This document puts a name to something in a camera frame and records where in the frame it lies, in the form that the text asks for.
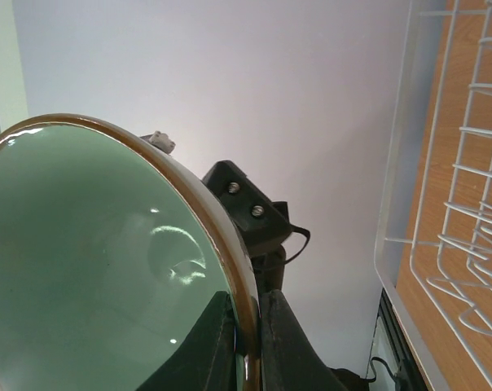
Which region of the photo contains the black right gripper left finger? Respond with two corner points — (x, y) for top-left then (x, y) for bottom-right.
(138, 291), (236, 391)

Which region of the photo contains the white wire dish rack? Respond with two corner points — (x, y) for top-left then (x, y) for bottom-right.
(374, 1), (492, 390)

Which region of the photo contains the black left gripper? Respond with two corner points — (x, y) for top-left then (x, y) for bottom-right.
(202, 160), (292, 292)

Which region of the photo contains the black enclosure frame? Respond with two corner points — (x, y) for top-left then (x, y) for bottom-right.
(378, 291), (416, 390)

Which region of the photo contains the black cable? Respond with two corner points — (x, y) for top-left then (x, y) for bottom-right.
(282, 226), (312, 266)

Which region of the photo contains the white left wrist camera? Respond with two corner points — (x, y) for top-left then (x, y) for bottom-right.
(140, 131), (176, 155)

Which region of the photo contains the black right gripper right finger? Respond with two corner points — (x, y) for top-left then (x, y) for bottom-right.
(260, 290), (345, 391)

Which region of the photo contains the green floral ceramic bowl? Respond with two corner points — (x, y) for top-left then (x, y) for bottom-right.
(0, 114), (261, 390)

